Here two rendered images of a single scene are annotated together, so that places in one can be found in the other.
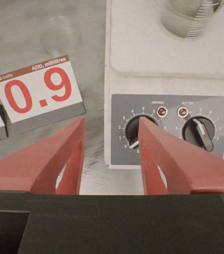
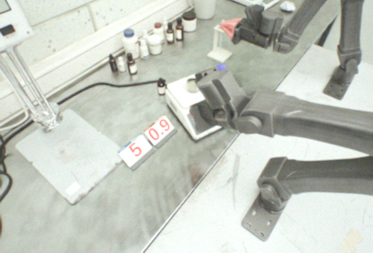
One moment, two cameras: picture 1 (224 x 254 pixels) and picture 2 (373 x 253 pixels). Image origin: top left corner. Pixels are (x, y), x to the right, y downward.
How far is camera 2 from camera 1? 0.60 m
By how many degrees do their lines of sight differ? 30
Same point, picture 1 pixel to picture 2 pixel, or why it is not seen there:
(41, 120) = (164, 139)
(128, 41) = (183, 99)
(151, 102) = not seen: hidden behind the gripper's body
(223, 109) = not seen: hidden behind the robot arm
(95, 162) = (190, 142)
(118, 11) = (175, 94)
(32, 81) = (156, 127)
